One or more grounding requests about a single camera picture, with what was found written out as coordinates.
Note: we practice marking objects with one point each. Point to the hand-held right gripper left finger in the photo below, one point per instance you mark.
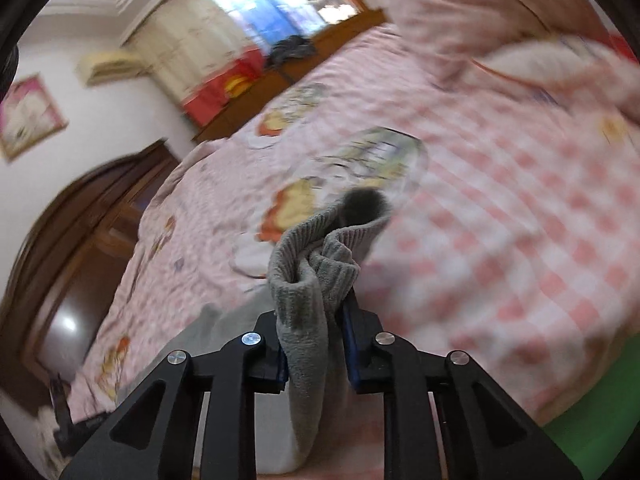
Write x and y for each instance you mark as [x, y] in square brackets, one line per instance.
[265, 355]

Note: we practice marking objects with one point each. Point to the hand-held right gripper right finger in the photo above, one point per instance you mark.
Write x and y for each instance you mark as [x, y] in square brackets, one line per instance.
[352, 350]

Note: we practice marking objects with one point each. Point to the grey pants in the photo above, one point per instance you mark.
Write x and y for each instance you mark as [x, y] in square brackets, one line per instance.
[305, 320]

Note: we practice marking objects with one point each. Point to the brown wooden wardrobe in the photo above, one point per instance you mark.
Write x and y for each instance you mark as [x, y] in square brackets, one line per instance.
[75, 260]

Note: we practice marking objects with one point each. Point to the pink checkered printed blanket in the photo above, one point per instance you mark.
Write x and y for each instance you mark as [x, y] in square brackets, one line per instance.
[500, 210]

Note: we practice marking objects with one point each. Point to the green mat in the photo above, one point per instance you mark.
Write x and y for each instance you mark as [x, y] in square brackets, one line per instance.
[600, 420]

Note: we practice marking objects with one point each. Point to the dark clothes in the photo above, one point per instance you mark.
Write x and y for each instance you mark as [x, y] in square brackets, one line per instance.
[292, 50]

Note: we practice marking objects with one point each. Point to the wooden headboard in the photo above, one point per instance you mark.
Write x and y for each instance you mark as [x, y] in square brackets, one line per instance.
[345, 27]

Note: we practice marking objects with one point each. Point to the printed curtain with red hem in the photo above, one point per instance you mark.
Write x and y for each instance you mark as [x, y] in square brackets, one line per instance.
[195, 40]

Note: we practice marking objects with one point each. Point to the white air conditioner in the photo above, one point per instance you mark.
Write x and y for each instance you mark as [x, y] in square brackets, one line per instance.
[107, 67]

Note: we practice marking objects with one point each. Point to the pink cushion with orange piping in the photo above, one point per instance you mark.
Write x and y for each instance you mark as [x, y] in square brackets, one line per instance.
[550, 65]

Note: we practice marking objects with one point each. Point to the window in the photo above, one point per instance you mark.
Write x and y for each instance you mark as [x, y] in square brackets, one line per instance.
[280, 5]

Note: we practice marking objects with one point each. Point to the pink checkered pillow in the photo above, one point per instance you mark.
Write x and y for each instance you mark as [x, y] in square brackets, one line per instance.
[475, 10]

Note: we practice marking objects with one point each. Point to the pink framed wall picture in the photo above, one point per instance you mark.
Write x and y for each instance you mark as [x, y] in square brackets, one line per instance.
[27, 117]

